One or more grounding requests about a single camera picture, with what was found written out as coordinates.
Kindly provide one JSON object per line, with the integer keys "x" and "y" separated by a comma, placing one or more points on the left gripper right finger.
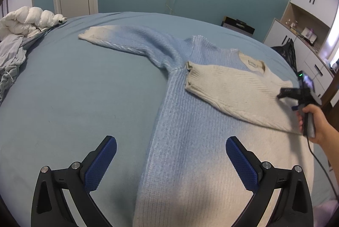
{"x": 293, "y": 207}

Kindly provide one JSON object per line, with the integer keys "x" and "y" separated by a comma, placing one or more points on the white cabinet unit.
{"x": 308, "y": 24}

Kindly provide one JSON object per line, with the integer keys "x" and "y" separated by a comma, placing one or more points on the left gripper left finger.
{"x": 49, "y": 206}

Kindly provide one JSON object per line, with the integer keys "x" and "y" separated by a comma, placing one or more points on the grey crumpled garment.
{"x": 13, "y": 55}

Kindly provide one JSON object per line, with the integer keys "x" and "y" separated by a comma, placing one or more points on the black flat box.
{"x": 238, "y": 26}

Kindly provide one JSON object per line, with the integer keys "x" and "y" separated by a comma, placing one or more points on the light blue bed sheet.
{"x": 71, "y": 93}

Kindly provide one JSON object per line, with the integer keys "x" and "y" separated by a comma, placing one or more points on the person's right hand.
{"x": 323, "y": 130}

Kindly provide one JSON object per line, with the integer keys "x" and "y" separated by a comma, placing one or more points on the black plastic bag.
{"x": 287, "y": 51}

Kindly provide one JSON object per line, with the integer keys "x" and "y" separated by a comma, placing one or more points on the white puffer jacket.
{"x": 29, "y": 21}

